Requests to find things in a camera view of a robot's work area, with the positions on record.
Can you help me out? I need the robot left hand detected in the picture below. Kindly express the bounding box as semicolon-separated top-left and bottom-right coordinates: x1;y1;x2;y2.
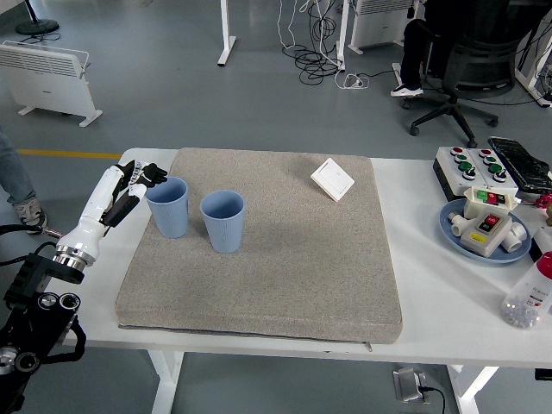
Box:
58;160;170;260

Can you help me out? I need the blue ribbed plastic cup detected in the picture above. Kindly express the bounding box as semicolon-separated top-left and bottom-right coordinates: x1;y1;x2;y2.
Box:
145;175;190;239
199;190;247;254

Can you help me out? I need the standing person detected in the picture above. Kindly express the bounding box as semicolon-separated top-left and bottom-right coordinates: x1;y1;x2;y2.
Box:
0;127;48;235

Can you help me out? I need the white panel heater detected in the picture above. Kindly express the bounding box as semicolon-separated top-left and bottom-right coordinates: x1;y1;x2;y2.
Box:
0;41;104;129
348;0;417;56

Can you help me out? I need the black round stand base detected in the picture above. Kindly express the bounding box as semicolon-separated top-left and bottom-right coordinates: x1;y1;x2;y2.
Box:
15;0;60;36

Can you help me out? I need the grey-brown cushion mat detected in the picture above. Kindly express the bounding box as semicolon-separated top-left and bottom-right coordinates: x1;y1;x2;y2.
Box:
114;147;405;353

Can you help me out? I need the white desk leg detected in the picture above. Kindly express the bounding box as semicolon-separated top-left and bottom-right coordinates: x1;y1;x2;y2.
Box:
334;0;350;72
216;0;238;67

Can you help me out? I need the white table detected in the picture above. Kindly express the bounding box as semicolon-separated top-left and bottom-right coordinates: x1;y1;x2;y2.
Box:
24;147;552;414

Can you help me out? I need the seated person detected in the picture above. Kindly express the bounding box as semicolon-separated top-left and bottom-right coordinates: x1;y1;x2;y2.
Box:
390;0;465;98

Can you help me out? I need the white three-button control box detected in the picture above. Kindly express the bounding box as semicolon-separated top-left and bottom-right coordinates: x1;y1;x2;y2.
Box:
432;146;492;203

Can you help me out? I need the grey metal foot pedal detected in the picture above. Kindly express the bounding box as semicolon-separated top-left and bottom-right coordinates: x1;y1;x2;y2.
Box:
392;365;432;405

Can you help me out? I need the small white pipe fitting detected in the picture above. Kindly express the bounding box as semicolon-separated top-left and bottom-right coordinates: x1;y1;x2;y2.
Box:
447;211;470;239

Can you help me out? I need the white four-button control box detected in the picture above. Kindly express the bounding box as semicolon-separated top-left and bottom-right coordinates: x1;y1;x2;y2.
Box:
467;147;520;194

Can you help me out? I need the blue round plate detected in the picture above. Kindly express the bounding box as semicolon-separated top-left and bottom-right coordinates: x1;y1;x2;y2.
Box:
438;198;534;265

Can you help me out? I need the black office chair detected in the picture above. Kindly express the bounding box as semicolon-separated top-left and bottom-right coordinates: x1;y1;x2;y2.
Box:
400;0;525;148

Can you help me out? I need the large white pipe fitting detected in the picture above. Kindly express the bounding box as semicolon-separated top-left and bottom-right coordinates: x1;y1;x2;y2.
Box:
501;221;530;254

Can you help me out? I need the black marbled tray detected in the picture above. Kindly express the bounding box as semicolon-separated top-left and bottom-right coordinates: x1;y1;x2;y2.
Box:
486;136;552;194

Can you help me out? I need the clear red-capped bottle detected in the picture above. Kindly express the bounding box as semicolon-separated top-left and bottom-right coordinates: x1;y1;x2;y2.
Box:
499;250;552;331

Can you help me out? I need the white wall switch plate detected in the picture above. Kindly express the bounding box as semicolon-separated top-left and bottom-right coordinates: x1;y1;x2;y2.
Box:
310;157;356;203

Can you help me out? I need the white cable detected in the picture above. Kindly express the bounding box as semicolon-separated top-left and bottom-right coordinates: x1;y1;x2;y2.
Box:
275;0;311;51

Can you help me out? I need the black cable bundle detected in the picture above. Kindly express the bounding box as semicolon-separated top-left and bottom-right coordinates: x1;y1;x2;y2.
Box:
294;0;346;85

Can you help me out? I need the white green-red push-button switch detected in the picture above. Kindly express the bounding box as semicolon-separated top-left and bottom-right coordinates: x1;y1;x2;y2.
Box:
463;186;518;219

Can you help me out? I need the beige red-rocker switch box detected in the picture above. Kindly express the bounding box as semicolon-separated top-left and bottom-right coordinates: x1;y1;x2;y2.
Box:
459;209;513;259

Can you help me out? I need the black pedal cable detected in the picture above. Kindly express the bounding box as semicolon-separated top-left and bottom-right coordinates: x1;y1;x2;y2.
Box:
420;386;447;414

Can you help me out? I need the white desk frame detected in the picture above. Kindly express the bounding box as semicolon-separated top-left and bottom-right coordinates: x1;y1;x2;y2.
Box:
515;0;552;109

